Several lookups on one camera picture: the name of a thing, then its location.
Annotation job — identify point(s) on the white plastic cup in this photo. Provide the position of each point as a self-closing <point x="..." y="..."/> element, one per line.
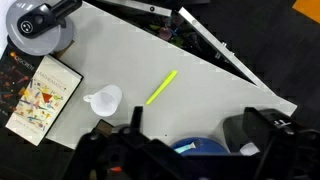
<point x="106" y="101"/>

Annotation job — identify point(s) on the dark discrete book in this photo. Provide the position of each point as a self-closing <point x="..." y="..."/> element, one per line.
<point x="10" y="76"/>

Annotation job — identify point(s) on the teal brush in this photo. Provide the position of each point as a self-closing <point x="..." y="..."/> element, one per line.
<point x="186" y="147"/>

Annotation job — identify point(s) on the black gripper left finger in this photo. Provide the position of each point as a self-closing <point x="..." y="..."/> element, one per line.
<point x="136" y="120"/>

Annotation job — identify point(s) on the black trash bin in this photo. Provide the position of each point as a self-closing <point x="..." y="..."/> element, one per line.
<point x="233" y="130"/>

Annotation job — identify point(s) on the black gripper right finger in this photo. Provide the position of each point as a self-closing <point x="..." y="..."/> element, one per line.
<point x="266" y="126"/>

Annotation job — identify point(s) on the white crumpled paper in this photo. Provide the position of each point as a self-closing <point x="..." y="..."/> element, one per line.
<point x="249" y="149"/>

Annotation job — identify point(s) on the open white cabinet drawer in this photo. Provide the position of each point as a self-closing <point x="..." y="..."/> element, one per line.
<point x="200" y="26"/>

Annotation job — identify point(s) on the white mathematics book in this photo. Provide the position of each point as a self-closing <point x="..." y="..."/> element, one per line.
<point x="43" y="100"/>

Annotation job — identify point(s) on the yellow pen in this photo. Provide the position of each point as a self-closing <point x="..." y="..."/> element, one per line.
<point x="161" y="87"/>

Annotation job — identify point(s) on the blue plate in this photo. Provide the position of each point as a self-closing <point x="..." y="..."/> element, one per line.
<point x="210" y="146"/>

